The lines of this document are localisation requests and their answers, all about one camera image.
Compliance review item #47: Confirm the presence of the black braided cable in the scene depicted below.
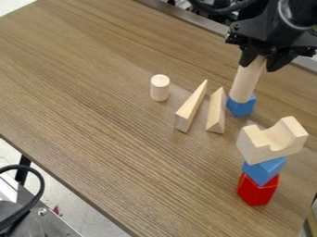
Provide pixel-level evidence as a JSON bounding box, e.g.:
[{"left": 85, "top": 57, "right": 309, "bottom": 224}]
[{"left": 0, "top": 164, "right": 46, "bottom": 233}]

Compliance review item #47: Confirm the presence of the small blue cube block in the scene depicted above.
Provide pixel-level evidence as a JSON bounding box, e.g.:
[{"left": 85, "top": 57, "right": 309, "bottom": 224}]
[{"left": 225, "top": 94, "right": 258, "bottom": 118}]

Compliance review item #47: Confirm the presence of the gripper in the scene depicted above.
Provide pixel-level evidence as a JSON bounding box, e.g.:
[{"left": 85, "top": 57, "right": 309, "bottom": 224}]
[{"left": 223, "top": 0, "right": 317, "bottom": 73}]

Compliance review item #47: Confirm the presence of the red cube block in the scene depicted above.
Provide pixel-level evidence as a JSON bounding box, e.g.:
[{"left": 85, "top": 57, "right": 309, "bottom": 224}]
[{"left": 236, "top": 172, "right": 282, "bottom": 206}]

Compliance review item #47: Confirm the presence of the long wooden cylinder block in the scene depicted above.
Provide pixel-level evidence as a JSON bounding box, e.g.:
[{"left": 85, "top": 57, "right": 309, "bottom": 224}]
[{"left": 227, "top": 55, "right": 269, "bottom": 104}]

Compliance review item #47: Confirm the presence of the short wooden cylinder block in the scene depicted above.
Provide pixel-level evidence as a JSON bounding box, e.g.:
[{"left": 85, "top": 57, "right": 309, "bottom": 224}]
[{"left": 148, "top": 73, "right": 171, "bottom": 102}]

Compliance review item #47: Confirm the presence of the wooden triangular prism block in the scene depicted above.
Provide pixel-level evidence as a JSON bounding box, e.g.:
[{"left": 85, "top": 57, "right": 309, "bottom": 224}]
[{"left": 204, "top": 86, "right": 228, "bottom": 135}]

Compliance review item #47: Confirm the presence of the wooden arch block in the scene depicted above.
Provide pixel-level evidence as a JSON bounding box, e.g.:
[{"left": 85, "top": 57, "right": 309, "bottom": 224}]
[{"left": 235, "top": 116, "right": 310, "bottom": 166}]

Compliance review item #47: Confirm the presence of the long wooden wedge block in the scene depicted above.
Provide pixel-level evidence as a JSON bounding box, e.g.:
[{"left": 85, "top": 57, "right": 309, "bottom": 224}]
[{"left": 173, "top": 79, "right": 209, "bottom": 134}]

